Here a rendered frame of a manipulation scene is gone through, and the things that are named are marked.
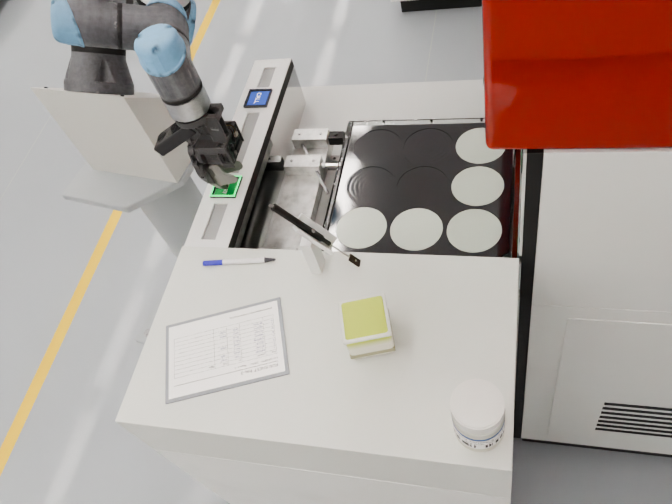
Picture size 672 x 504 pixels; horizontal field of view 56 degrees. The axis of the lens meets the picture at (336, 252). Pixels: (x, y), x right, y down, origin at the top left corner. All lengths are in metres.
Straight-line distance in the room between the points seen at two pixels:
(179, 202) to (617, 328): 1.10
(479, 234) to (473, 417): 0.44
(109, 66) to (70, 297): 1.37
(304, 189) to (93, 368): 1.34
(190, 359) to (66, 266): 1.76
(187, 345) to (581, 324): 0.72
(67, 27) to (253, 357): 0.61
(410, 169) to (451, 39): 1.83
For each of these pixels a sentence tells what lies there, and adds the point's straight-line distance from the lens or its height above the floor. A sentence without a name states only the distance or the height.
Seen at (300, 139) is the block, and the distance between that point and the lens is 1.42.
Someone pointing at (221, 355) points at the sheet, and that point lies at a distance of 1.08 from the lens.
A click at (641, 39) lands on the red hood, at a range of 0.77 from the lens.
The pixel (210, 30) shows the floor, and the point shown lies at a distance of 3.61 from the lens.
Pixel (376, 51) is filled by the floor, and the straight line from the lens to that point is 3.11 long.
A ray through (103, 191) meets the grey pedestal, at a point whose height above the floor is 0.82.
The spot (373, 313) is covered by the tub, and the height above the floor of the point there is 1.03.
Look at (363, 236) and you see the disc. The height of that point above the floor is 0.90.
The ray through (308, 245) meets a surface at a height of 1.05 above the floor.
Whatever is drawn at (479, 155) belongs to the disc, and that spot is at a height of 0.90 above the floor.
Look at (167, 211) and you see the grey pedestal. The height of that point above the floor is 0.69.
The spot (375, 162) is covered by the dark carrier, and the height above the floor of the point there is 0.90.
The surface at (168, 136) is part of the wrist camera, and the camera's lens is 1.22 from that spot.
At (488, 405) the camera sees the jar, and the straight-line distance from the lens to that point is 0.86.
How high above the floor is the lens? 1.86
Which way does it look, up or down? 53 degrees down
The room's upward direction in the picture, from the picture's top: 20 degrees counter-clockwise
